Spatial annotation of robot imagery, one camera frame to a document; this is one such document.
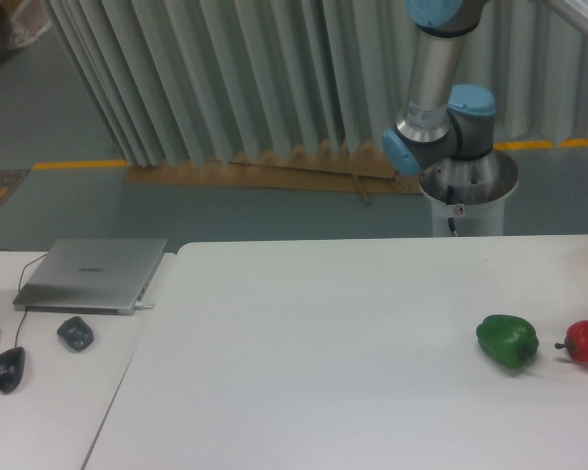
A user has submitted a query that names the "black computer mouse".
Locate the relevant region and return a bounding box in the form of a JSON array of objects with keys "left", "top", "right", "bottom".
[{"left": 0, "top": 347, "right": 25, "bottom": 394}]

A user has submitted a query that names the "black earbuds case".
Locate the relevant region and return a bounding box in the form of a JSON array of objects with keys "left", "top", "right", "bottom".
[{"left": 57, "top": 316, "right": 94, "bottom": 353}]

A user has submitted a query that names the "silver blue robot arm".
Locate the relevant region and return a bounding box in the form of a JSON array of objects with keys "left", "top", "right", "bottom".
[{"left": 382, "top": 1, "right": 496, "bottom": 175}]

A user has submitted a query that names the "red bell pepper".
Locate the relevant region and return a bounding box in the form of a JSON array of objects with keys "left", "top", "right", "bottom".
[{"left": 555, "top": 320, "right": 588, "bottom": 363}]

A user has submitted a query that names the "green bell pepper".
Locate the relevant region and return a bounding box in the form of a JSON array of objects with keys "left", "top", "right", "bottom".
[{"left": 475, "top": 314, "right": 539, "bottom": 369}]

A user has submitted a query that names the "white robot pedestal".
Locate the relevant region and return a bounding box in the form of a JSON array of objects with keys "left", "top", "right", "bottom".
[{"left": 418, "top": 150, "right": 518, "bottom": 237}]

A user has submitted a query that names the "silver closed laptop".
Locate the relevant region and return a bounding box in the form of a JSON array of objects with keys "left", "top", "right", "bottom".
[{"left": 13, "top": 238, "right": 167, "bottom": 314}]

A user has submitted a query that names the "pale green curtain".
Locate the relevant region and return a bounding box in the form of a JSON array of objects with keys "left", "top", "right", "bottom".
[{"left": 45, "top": 1, "right": 588, "bottom": 166}]

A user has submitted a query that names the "black mouse cable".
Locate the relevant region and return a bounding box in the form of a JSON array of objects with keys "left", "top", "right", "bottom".
[{"left": 13, "top": 254, "right": 48, "bottom": 349}]

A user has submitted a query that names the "white usb plug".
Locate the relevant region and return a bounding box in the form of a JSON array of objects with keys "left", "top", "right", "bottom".
[{"left": 134, "top": 303, "right": 155, "bottom": 310}]

